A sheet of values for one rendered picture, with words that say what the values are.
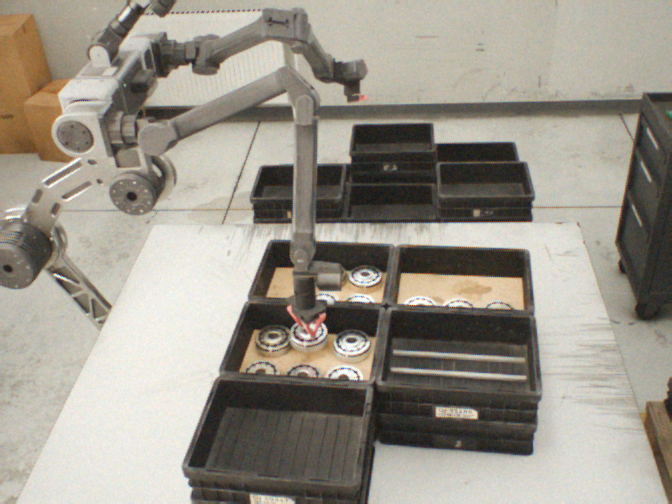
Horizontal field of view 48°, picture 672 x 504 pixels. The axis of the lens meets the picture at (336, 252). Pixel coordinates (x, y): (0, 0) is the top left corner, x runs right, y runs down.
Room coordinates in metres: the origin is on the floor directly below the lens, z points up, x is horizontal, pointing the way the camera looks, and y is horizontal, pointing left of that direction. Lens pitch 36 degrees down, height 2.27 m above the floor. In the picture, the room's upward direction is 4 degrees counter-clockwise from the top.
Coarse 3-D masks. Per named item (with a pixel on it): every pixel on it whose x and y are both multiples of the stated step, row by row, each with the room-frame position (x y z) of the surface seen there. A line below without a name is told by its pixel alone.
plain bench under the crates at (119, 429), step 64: (192, 256) 2.24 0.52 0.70; (256, 256) 2.21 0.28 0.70; (576, 256) 2.07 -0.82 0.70; (128, 320) 1.90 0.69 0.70; (192, 320) 1.88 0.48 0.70; (576, 320) 1.74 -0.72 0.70; (128, 384) 1.61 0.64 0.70; (192, 384) 1.59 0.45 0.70; (576, 384) 1.48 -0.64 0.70; (64, 448) 1.39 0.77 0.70; (128, 448) 1.37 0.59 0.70; (384, 448) 1.31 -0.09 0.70; (576, 448) 1.26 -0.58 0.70; (640, 448) 1.25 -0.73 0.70
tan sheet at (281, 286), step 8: (280, 272) 1.93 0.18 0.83; (288, 272) 1.93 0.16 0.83; (384, 272) 1.89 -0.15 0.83; (272, 280) 1.89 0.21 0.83; (280, 280) 1.89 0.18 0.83; (288, 280) 1.88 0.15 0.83; (384, 280) 1.85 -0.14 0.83; (272, 288) 1.85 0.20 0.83; (280, 288) 1.85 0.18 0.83; (288, 288) 1.84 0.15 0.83; (344, 288) 1.82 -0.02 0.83; (272, 296) 1.81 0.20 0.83; (280, 296) 1.81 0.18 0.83; (288, 296) 1.80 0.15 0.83; (336, 296) 1.79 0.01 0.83; (344, 296) 1.78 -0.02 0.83; (376, 296) 1.77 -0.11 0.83
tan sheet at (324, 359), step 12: (252, 336) 1.63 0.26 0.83; (252, 348) 1.58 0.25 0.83; (324, 348) 1.56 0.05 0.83; (372, 348) 1.55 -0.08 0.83; (252, 360) 1.54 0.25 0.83; (276, 360) 1.53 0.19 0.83; (288, 360) 1.53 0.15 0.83; (300, 360) 1.52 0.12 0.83; (312, 360) 1.52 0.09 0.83; (324, 360) 1.51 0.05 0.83; (336, 360) 1.51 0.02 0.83; (324, 372) 1.47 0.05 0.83
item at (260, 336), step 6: (264, 330) 1.62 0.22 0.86; (282, 330) 1.62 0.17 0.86; (288, 330) 1.61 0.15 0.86; (258, 336) 1.60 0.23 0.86; (264, 336) 1.59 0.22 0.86; (282, 336) 1.59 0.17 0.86; (288, 336) 1.59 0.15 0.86; (258, 342) 1.57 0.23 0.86; (264, 342) 1.57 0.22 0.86; (270, 342) 1.57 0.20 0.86; (276, 342) 1.57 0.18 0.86; (282, 342) 1.57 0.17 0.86; (288, 342) 1.56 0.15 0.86; (264, 348) 1.55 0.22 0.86; (276, 348) 1.54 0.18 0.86
